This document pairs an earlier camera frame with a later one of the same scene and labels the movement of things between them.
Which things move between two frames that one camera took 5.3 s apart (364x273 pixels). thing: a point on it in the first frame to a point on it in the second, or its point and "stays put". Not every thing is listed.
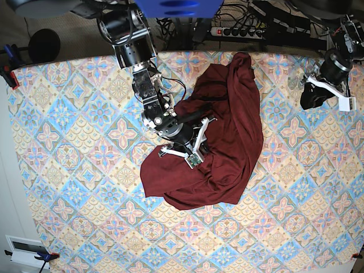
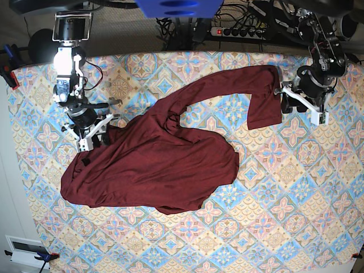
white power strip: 237,32 stays put
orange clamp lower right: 356,255 stays put
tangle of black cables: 182,33 stays put
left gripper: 179,129 to 83,115
